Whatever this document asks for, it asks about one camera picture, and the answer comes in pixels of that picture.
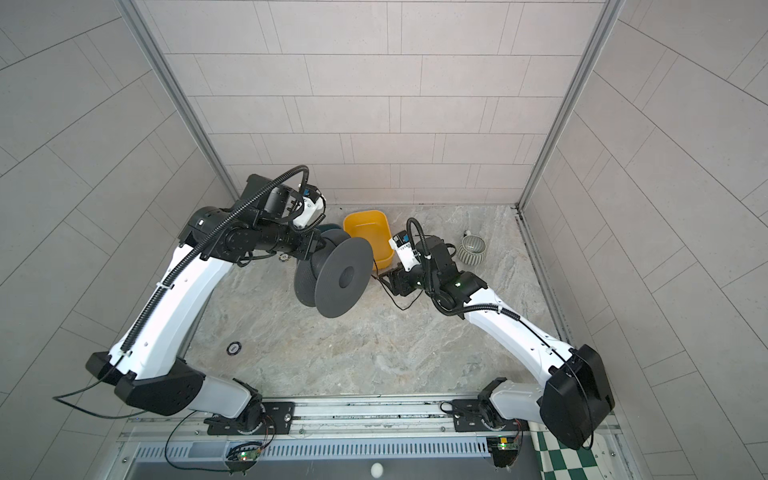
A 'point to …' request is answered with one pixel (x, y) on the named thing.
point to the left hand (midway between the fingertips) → (332, 240)
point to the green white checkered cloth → (559, 461)
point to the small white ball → (376, 470)
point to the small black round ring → (234, 343)
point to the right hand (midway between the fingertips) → (388, 272)
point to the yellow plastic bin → (372, 226)
